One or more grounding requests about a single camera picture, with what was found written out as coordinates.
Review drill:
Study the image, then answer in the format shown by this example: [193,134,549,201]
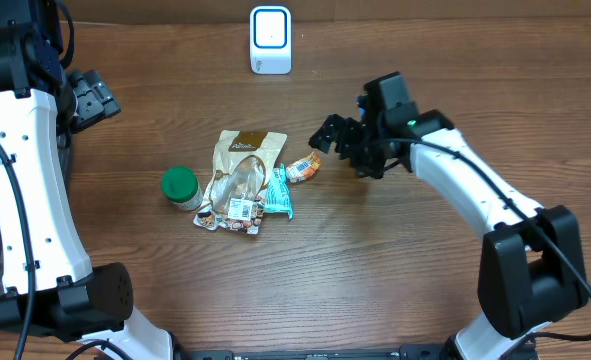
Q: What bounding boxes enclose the beige brown snack pouch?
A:
[193,130,287,235]

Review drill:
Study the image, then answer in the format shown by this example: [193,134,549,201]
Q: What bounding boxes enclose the orange snack packet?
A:
[286,152,321,183]

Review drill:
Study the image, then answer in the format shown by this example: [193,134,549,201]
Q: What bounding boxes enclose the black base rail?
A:
[182,344,460,360]

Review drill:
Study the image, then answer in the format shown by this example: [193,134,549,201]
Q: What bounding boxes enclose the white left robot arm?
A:
[0,0,181,359]

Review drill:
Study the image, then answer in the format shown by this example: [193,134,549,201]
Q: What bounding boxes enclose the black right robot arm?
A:
[309,72,591,359]

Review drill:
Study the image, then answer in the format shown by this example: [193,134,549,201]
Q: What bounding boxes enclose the teal snack packet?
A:
[264,164,294,219]

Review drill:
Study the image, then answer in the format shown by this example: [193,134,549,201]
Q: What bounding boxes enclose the green lid white jar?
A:
[161,167,203,211]

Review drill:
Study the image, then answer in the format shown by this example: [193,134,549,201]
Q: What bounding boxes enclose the white barcode scanner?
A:
[249,5,292,75]

